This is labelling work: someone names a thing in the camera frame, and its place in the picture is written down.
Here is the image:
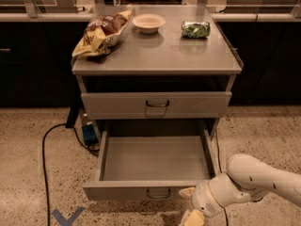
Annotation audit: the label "green snack bag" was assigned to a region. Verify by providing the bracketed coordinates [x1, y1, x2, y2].
[182, 22, 211, 39]

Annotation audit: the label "yellow brown chip bag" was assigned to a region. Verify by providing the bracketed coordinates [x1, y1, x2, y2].
[72, 10, 133, 57]

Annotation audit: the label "grey drawer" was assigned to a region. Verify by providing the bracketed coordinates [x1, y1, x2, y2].
[82, 91, 231, 120]
[83, 131, 220, 201]

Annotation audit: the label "blue tape floor marker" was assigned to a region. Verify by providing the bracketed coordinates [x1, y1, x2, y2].
[51, 206, 87, 226]

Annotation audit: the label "white paper bowl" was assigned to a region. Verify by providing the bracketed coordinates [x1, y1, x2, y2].
[133, 14, 166, 34]

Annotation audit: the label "grey metal drawer cabinet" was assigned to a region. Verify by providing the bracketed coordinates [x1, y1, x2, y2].
[72, 6, 242, 136]

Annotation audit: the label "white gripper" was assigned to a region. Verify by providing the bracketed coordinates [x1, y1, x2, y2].
[179, 173, 251, 226]

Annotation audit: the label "black cable right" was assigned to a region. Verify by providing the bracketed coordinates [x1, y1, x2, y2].
[214, 129, 230, 226]

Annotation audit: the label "black counter cabinets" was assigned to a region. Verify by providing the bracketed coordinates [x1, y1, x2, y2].
[0, 22, 301, 107]

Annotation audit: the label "black cable left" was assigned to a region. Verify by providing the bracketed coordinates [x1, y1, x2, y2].
[41, 122, 101, 226]

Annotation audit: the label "grey top drawer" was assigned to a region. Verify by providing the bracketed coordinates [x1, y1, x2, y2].
[82, 91, 231, 120]

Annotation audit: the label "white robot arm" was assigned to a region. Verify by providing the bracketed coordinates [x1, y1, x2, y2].
[179, 153, 301, 226]

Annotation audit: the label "black cable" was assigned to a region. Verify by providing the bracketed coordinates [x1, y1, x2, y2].
[214, 129, 230, 226]
[41, 122, 101, 226]

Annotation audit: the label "blue power box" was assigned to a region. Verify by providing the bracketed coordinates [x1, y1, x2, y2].
[79, 108, 98, 146]

